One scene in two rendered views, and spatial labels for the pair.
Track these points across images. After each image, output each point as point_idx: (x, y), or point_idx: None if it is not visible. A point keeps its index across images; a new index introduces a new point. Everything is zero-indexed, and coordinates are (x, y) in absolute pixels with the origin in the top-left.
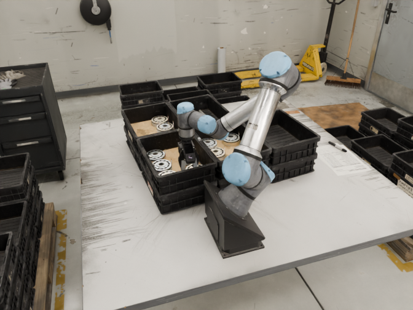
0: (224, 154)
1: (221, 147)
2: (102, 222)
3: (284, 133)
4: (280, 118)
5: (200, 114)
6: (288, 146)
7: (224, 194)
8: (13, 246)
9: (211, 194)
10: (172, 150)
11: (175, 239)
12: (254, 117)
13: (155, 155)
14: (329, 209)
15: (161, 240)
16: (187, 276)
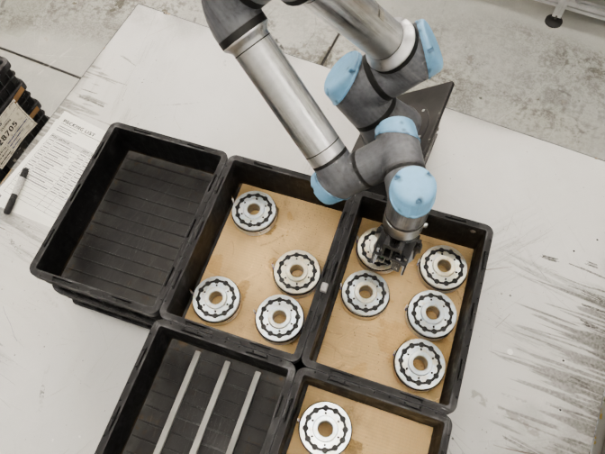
0: (290, 251)
1: (257, 296)
2: (573, 328)
3: (93, 241)
4: (50, 267)
5: (405, 141)
6: (194, 143)
7: (413, 120)
8: None
9: (433, 131)
10: (358, 374)
11: (475, 207)
12: (372, 2)
13: (423, 354)
14: (225, 102)
15: (496, 221)
16: (498, 144)
